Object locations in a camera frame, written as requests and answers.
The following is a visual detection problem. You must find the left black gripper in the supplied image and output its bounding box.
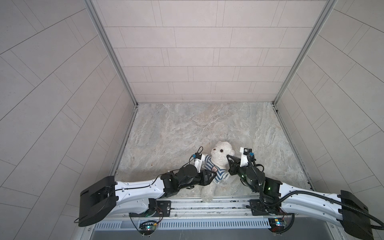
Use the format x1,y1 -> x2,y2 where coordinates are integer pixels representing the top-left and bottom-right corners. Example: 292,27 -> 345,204
176,170 -> 218,191

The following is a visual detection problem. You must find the blue white striped sweater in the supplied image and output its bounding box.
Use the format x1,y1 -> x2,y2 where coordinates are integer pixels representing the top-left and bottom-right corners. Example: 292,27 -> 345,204
203,155 -> 230,185

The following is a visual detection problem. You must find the white teddy bear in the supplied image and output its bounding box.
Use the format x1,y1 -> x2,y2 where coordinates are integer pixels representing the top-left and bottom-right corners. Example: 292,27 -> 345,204
201,142 -> 235,203

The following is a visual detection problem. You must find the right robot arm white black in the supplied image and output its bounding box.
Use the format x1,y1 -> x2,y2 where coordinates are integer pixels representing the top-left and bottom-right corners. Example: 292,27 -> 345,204
227,153 -> 376,240

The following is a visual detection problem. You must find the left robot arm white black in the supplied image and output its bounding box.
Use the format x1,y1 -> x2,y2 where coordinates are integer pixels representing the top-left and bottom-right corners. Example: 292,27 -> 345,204
78,164 -> 217,227

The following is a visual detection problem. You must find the white ventilation grille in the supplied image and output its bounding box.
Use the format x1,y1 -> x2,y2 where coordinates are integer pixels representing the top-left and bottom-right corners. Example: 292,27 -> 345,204
94,218 -> 271,231

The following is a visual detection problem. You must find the right green circuit board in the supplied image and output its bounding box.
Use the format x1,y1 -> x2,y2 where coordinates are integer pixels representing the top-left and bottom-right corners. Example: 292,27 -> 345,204
268,218 -> 286,233

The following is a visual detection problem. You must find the green circuit board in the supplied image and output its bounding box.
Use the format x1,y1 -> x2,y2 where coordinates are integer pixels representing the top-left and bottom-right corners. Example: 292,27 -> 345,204
268,218 -> 286,233
139,220 -> 159,236

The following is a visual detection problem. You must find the left green circuit board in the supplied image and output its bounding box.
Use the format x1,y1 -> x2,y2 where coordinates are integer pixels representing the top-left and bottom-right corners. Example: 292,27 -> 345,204
139,220 -> 159,236

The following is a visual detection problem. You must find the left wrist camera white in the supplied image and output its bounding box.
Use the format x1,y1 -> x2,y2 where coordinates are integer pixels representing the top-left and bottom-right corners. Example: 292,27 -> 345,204
193,153 -> 206,173

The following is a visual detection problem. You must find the aluminium mounting rail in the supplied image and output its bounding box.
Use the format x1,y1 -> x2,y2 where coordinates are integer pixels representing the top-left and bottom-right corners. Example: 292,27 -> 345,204
105,195 -> 341,222

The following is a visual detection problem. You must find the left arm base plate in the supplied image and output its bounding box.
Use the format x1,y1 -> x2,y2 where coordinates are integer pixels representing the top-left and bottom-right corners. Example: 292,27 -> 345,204
129,200 -> 172,218

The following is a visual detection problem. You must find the black corrugated cable conduit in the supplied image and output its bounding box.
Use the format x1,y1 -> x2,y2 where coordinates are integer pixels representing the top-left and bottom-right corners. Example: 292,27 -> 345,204
244,152 -> 384,235

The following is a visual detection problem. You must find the right corner aluminium post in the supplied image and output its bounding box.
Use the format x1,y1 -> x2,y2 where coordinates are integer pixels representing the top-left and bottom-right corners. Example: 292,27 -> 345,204
273,0 -> 338,108

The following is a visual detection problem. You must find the corner aluminium post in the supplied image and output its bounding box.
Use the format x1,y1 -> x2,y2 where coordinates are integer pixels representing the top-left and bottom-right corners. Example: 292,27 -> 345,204
83,0 -> 138,108
273,0 -> 338,108

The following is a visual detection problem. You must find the left corner aluminium post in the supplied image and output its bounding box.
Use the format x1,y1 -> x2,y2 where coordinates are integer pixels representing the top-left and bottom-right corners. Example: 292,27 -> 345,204
83,0 -> 138,108

